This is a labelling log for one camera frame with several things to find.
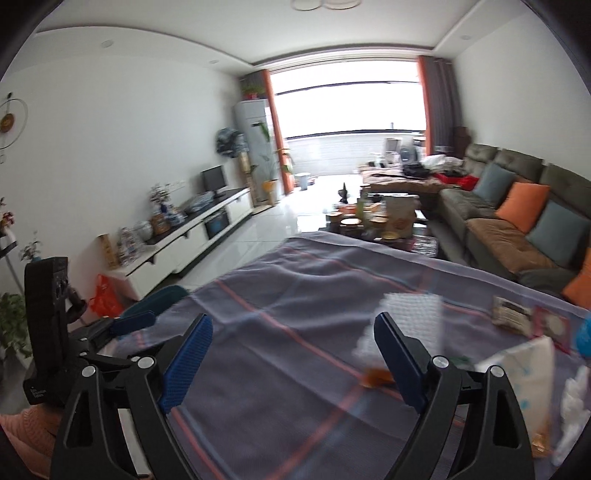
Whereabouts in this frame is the tall green potted plant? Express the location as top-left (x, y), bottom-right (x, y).
top-left (256, 117), bottom-right (282, 206)

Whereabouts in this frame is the orange cushion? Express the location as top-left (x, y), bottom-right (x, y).
top-left (495, 181), bottom-right (551, 234)
top-left (561, 263), bottom-right (591, 308)

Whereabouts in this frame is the small plant in red pot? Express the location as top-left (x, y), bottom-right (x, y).
top-left (240, 74), bottom-right (269, 100)

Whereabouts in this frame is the dark wooden cabinet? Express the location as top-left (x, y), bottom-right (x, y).
top-left (450, 126), bottom-right (472, 158)

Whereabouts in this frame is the crumpled white tissue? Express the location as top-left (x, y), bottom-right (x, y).
top-left (551, 367), bottom-right (591, 467)

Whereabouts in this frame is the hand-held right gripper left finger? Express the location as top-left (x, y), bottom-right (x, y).
top-left (52, 314), bottom-right (214, 480)

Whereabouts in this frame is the dark coffee table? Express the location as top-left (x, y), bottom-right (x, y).
top-left (318, 182), bottom-right (439, 252)

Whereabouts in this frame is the ceiling ring lamp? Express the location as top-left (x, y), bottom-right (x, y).
top-left (291, 0), bottom-right (362, 11)

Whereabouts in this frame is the brown and white snack packet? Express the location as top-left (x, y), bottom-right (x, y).
top-left (490, 295), bottom-right (534, 330)

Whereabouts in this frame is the white and black TV cabinet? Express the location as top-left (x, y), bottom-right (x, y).
top-left (106, 187), bottom-right (254, 301)

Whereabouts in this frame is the blue-grey cushion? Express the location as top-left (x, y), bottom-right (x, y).
top-left (526, 200), bottom-right (587, 268)
top-left (472, 164), bottom-right (515, 208)

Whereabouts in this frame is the clear plastic wrapped bundle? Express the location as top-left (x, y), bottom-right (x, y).
top-left (185, 194), bottom-right (214, 214)

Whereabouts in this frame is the leafy green floor plant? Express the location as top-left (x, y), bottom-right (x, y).
top-left (0, 292), bottom-right (34, 365)

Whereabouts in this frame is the red packet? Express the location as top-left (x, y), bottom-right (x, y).
top-left (531, 305), bottom-right (573, 354)

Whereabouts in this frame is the blue vase with flowers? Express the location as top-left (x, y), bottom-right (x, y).
top-left (150, 182), bottom-right (174, 227)

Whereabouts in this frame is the clear green-edged plastic bag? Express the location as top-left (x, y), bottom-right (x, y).
top-left (353, 291), bottom-right (444, 370)

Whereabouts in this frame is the teal plastic chair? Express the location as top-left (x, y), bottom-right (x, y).
top-left (121, 285), bottom-right (190, 319)

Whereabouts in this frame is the brown sofa seat pad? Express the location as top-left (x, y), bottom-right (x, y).
top-left (466, 217), bottom-right (559, 278)

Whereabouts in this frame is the white standing air conditioner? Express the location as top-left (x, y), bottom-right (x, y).
top-left (233, 98), bottom-right (280, 206)

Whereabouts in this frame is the orange plastic bag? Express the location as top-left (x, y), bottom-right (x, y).
top-left (90, 274), bottom-right (125, 318)

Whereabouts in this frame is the beige cardboard snack box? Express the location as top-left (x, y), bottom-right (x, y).
top-left (384, 194), bottom-right (416, 238)

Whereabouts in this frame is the red clothing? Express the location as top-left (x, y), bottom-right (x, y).
top-left (436, 173), bottom-right (478, 191)

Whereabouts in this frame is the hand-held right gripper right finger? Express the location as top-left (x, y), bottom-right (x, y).
top-left (373, 312), bottom-right (536, 480)

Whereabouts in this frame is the yellow box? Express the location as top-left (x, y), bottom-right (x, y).
top-left (97, 233), bottom-right (120, 271)

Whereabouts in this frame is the person's left forearm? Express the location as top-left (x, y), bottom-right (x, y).
top-left (0, 406), bottom-right (63, 462)

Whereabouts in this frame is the white clothing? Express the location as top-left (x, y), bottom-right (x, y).
top-left (422, 154), bottom-right (465, 174)

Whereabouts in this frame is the black monitor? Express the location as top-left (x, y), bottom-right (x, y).
top-left (201, 165), bottom-right (228, 195)

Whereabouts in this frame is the plaid grey tablecloth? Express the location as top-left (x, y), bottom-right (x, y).
top-left (115, 231), bottom-right (591, 480)

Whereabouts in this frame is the white paper bag blue print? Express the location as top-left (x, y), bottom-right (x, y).
top-left (473, 335), bottom-right (559, 460)

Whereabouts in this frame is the olive green sofa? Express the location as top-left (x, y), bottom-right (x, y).
top-left (360, 142), bottom-right (591, 315)

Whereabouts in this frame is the orange and grey curtain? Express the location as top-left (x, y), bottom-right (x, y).
top-left (417, 55), bottom-right (462, 155)

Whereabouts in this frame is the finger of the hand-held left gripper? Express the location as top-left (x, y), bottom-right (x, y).
top-left (90, 310), bottom-right (157, 344)
top-left (78, 347), bottom-right (144, 370)

